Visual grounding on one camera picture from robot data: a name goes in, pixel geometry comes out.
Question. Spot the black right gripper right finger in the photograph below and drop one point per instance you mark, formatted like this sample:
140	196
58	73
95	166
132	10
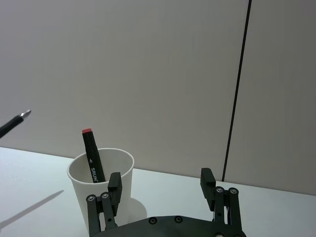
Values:
223	205

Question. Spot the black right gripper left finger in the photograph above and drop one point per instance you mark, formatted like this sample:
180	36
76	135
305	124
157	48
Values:
114	195

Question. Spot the white paper cup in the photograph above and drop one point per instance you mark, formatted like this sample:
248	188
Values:
101	172

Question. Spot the black marker with red cap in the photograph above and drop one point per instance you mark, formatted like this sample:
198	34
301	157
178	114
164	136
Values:
93	158

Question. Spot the black pen with silver tip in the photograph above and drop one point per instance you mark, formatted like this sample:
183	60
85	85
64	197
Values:
12	123

